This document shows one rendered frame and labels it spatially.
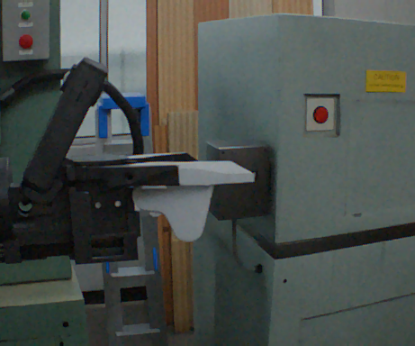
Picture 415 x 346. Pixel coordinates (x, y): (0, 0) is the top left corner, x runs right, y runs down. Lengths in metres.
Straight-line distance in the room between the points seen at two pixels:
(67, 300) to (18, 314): 0.12
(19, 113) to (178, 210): 0.83
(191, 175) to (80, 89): 0.11
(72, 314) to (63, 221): 0.80
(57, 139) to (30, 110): 0.78
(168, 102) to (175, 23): 0.37
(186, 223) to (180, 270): 2.11
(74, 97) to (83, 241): 0.11
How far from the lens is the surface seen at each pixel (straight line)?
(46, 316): 1.24
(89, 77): 0.44
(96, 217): 0.43
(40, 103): 1.21
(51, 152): 0.43
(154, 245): 2.08
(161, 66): 2.53
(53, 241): 0.45
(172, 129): 2.43
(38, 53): 1.14
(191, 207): 0.41
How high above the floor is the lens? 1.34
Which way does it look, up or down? 13 degrees down
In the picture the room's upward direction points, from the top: straight up
